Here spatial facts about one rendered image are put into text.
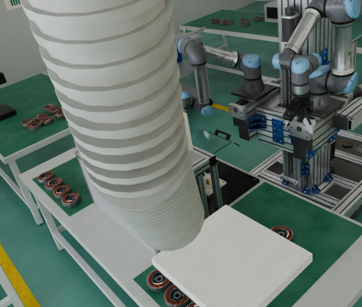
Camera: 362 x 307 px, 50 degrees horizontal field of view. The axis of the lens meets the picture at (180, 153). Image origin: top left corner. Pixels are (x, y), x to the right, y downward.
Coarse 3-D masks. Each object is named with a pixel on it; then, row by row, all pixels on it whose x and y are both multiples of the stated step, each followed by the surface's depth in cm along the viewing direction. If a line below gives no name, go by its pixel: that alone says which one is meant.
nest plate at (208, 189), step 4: (204, 176) 234; (208, 176) 234; (204, 180) 231; (220, 180) 228; (204, 184) 228; (220, 184) 225; (224, 184) 225; (208, 188) 224; (212, 188) 223; (208, 192) 220; (212, 192) 221
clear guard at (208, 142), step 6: (198, 132) 223; (204, 132) 222; (192, 138) 218; (198, 138) 217; (204, 138) 216; (210, 138) 215; (216, 138) 214; (222, 138) 213; (192, 144) 212; (198, 144) 211; (204, 144) 210; (210, 144) 209; (216, 144) 208; (222, 144) 207; (210, 150) 204; (216, 150) 203
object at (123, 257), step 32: (64, 160) 287; (32, 192) 263; (288, 192) 214; (64, 224) 224; (96, 224) 218; (96, 256) 197; (128, 256) 193; (352, 256) 170; (128, 288) 176; (320, 288) 160; (352, 288) 157
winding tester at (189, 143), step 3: (183, 114) 188; (186, 114) 188; (186, 117) 188; (186, 120) 189; (186, 123) 190; (186, 126) 190; (186, 129) 191; (189, 129) 192; (186, 132) 192; (189, 132) 193; (189, 135) 194; (189, 138) 194; (189, 141) 195; (189, 144) 196; (189, 147) 196; (192, 147) 198; (189, 150) 197
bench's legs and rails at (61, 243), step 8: (40, 208) 292; (48, 216) 297; (48, 224) 299; (56, 232) 305; (56, 240) 308; (64, 240) 295; (64, 248) 292; (72, 248) 286; (72, 256) 281; (80, 256) 277; (80, 264) 271; (88, 272) 263; (96, 280) 256; (104, 288) 249; (112, 296) 243; (120, 304) 237
